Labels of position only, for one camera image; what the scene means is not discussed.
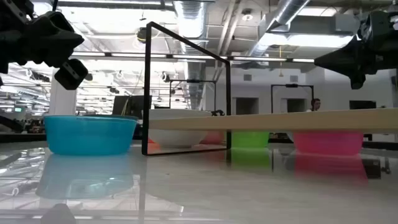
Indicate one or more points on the black computer monitor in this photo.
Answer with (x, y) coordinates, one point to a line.
(130, 105)

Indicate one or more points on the large light pink bowl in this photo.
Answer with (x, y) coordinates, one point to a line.
(213, 138)

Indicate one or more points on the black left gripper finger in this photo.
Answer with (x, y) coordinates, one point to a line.
(71, 74)
(49, 40)

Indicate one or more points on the small cyan plastic bowl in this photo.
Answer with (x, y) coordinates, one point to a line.
(90, 137)

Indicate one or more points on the small magenta plastic bowl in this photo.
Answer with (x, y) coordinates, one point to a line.
(328, 143)

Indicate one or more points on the small green plastic bowl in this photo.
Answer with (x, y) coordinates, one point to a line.
(250, 139)

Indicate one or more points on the person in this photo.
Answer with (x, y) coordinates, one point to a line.
(315, 105)

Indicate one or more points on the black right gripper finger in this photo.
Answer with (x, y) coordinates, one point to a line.
(351, 57)
(357, 81)

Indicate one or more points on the white building column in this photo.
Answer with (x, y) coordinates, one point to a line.
(62, 99)

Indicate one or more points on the dark wall screen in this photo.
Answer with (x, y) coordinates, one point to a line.
(362, 104)

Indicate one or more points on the small orange plastic bowl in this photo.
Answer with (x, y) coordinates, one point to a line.
(152, 142)

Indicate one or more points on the large white bowl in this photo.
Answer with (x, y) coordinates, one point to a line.
(177, 138)

